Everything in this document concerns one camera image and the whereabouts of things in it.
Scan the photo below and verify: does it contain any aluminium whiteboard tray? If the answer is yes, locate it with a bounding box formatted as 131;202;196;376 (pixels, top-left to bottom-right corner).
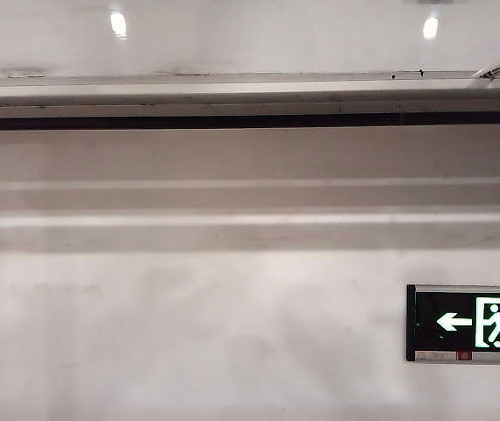
0;69;500;132

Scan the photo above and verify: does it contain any white whiteboard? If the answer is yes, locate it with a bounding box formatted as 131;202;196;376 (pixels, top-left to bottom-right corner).
0;0;500;80

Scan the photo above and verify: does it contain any green illuminated exit sign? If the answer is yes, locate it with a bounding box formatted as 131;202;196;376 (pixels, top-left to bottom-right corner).
405;283;500;364

